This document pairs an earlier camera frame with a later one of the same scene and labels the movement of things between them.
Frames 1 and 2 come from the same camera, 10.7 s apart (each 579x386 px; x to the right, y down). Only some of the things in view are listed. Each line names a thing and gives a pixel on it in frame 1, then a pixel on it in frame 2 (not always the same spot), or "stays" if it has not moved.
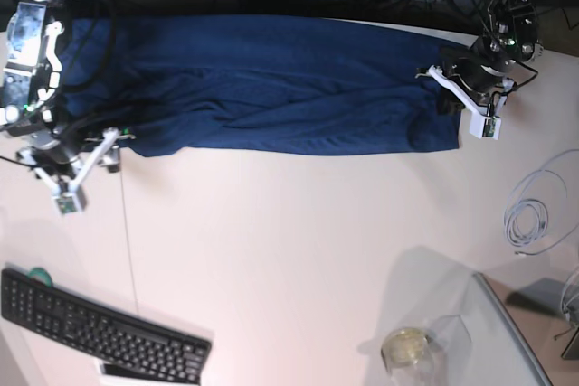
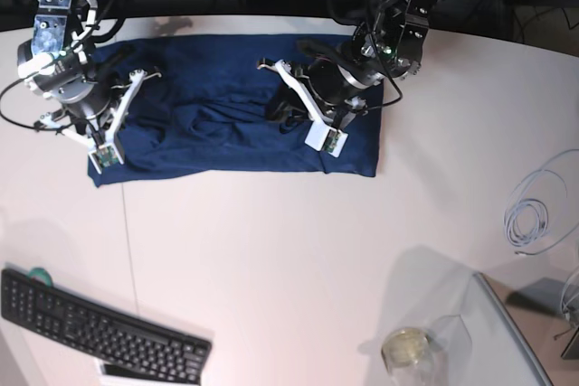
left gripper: [62, 160] -> [93, 108]
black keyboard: [104, 333] stays
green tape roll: [41, 274] stays
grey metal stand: [554, 298] stays
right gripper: [478, 83] -> [322, 94]
